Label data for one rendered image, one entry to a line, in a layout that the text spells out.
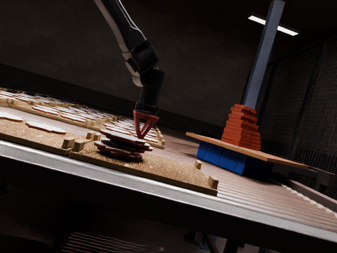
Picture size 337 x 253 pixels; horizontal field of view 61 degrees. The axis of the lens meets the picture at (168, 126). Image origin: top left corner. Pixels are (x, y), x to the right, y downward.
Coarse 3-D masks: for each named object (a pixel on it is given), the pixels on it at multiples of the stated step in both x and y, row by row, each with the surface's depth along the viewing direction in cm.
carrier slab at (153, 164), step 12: (72, 156) 75; (84, 156) 75; (96, 156) 78; (108, 156) 83; (144, 156) 101; (156, 156) 109; (120, 168) 76; (132, 168) 76; (144, 168) 80; (156, 168) 85; (168, 168) 91; (180, 168) 97; (192, 168) 104; (156, 180) 77; (168, 180) 77; (180, 180) 78; (192, 180) 82; (204, 180) 88; (204, 192) 78; (216, 192) 78
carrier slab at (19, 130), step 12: (0, 120) 91; (24, 120) 105; (0, 132) 75; (12, 132) 79; (24, 132) 83; (36, 132) 89; (24, 144) 75; (36, 144) 75; (48, 144) 76; (60, 144) 81
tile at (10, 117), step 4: (0, 112) 102; (4, 112) 104; (0, 116) 93; (4, 116) 95; (8, 116) 98; (12, 116) 100; (16, 116) 103; (12, 120) 96; (16, 120) 97; (20, 120) 99
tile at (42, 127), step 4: (28, 124) 96; (32, 124) 95; (36, 124) 97; (40, 124) 100; (44, 124) 103; (32, 128) 94; (36, 128) 94; (40, 128) 94; (44, 128) 95; (48, 128) 97; (52, 128) 100; (56, 128) 102; (48, 132) 94; (52, 132) 96; (56, 132) 96; (60, 132) 97; (64, 132) 99
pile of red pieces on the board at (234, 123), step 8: (232, 112) 168; (240, 112) 164; (248, 112) 170; (232, 120) 167; (240, 120) 163; (248, 120) 169; (256, 120) 174; (232, 128) 166; (240, 128) 162; (248, 128) 168; (256, 128) 174; (224, 136) 168; (232, 136) 165; (240, 136) 161; (248, 136) 167; (256, 136) 176; (232, 144) 163; (240, 144) 162; (248, 144) 168; (256, 144) 174
